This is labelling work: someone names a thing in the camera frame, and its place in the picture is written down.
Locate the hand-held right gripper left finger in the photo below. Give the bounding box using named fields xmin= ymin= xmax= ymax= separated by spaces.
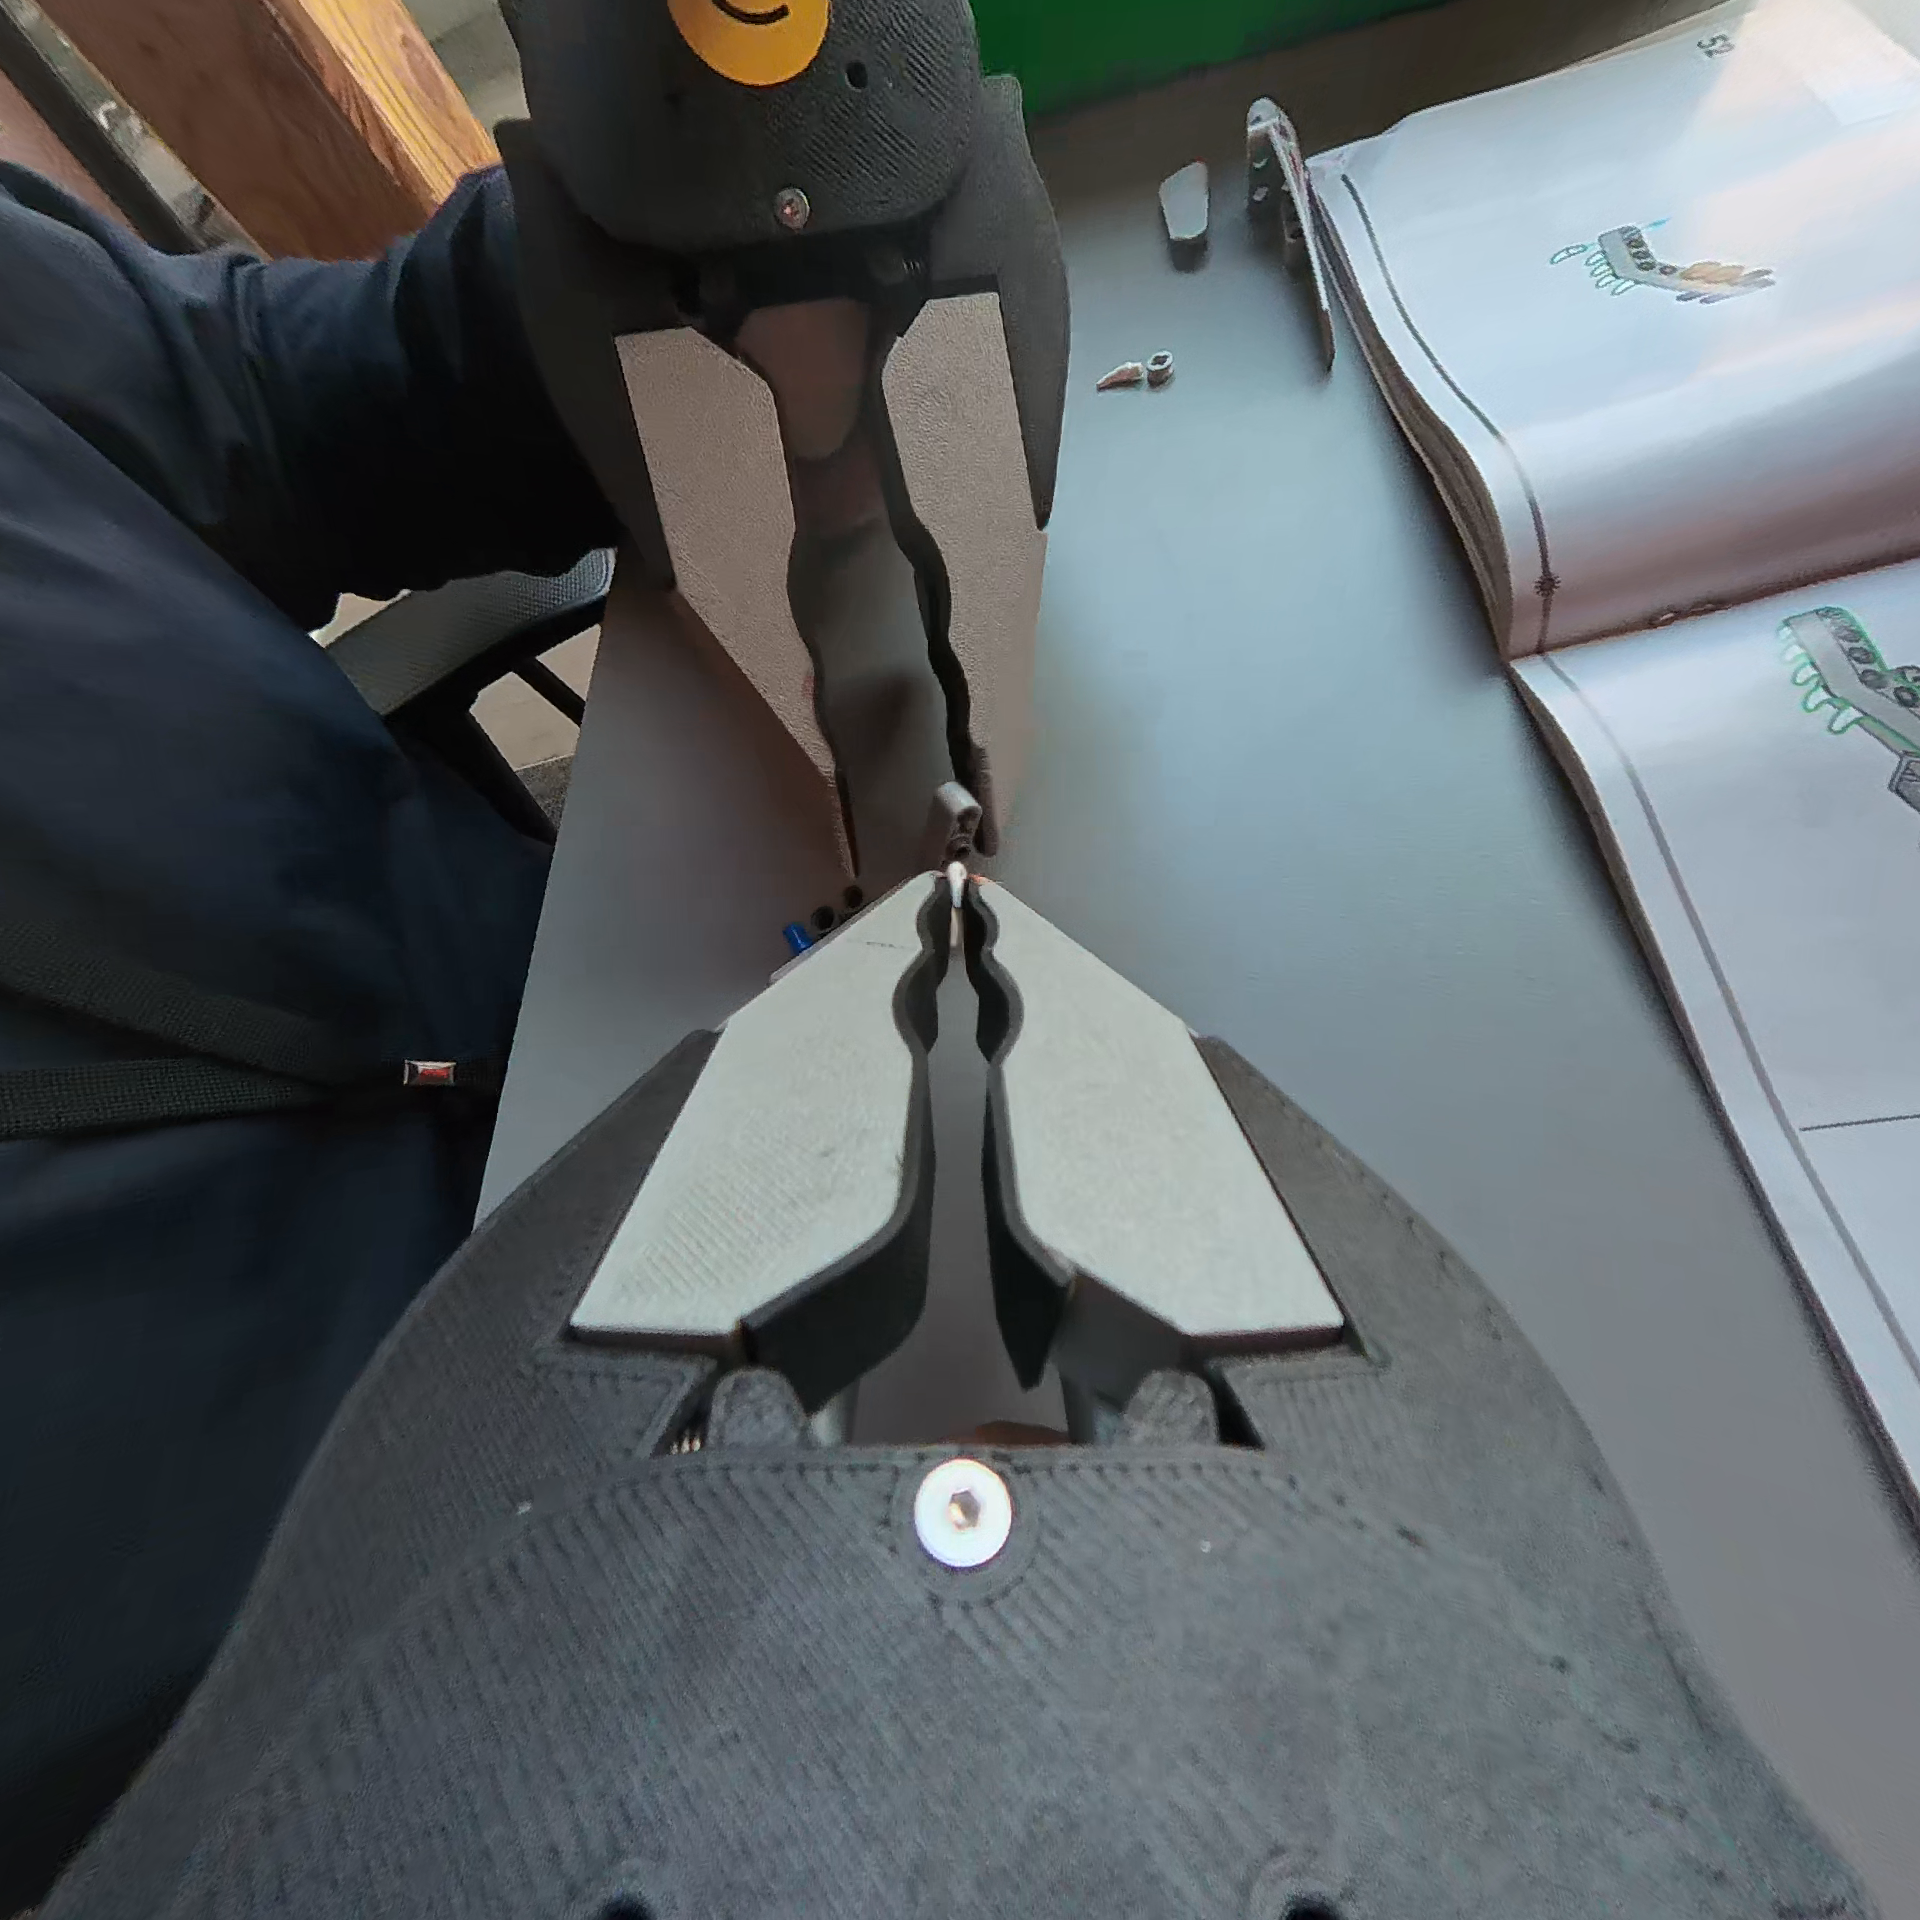
xmin=567 ymin=870 xmax=954 ymax=1420

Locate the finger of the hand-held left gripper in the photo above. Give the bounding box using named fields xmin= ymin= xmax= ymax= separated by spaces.
xmin=874 ymin=281 xmax=1053 ymax=847
xmin=616 ymin=323 xmax=870 ymax=884

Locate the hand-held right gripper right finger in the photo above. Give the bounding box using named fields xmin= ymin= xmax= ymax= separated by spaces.
xmin=958 ymin=878 xmax=1350 ymax=1394

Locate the grey lego beam assembly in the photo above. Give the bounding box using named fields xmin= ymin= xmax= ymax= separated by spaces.
xmin=777 ymin=780 xmax=1003 ymax=963

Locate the person's left forearm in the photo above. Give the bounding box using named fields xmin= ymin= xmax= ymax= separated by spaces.
xmin=0 ymin=157 xmax=625 ymax=633

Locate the long grey lego assembly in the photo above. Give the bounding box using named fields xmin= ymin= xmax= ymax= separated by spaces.
xmin=1241 ymin=97 xmax=1339 ymax=374

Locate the lego instruction booklet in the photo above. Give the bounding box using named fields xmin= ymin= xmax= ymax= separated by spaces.
xmin=1305 ymin=0 xmax=1920 ymax=1518

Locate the black mesh office chair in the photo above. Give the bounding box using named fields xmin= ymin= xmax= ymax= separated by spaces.
xmin=322 ymin=546 xmax=619 ymax=841

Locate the wooden cabinet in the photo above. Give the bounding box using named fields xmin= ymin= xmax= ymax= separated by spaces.
xmin=0 ymin=0 xmax=505 ymax=266

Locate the green box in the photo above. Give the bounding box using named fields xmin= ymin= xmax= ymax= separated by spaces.
xmin=977 ymin=0 xmax=1742 ymax=118

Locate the person in dark clothing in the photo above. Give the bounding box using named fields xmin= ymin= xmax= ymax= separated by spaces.
xmin=0 ymin=359 xmax=561 ymax=1862

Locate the black webbing strap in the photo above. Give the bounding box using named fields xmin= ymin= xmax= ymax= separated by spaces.
xmin=0 ymin=884 xmax=509 ymax=1142

